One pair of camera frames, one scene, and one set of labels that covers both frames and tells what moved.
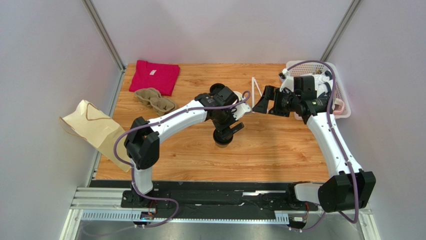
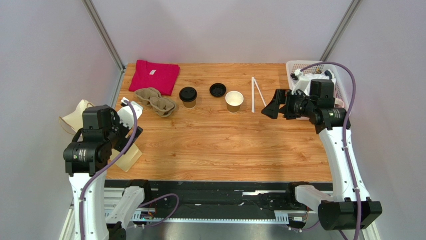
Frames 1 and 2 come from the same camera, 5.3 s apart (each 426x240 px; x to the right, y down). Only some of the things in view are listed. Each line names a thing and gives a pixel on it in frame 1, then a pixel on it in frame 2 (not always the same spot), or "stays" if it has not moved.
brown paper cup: x=223 y=140 → x=190 y=105
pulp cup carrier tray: x=152 y=97 stays
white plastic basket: x=305 y=67 stays
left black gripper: x=226 y=128 → x=123 y=141
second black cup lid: x=215 y=88 stays
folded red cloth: x=162 y=77 stays
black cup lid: x=222 y=137 → x=188 y=94
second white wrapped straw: x=258 y=87 stays
